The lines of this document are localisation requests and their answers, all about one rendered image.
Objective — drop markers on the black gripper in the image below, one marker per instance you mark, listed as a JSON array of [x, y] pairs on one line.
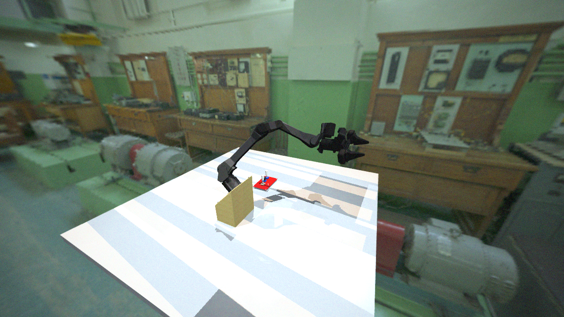
[[344, 154]]

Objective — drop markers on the red circuit board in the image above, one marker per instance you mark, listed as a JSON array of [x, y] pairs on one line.
[[265, 181]]

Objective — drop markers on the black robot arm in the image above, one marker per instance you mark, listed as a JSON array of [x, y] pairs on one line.
[[226, 168]]

